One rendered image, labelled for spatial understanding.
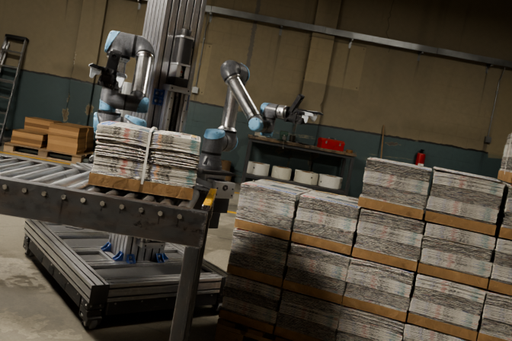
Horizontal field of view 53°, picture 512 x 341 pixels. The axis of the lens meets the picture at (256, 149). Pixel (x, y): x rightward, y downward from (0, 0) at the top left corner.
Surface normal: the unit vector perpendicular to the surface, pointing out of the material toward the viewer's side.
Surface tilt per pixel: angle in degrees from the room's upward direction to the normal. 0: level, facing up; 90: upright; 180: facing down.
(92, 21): 90
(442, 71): 90
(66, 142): 89
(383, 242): 90
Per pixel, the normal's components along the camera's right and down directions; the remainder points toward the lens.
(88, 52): 0.03, 0.06
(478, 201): -0.33, -0.01
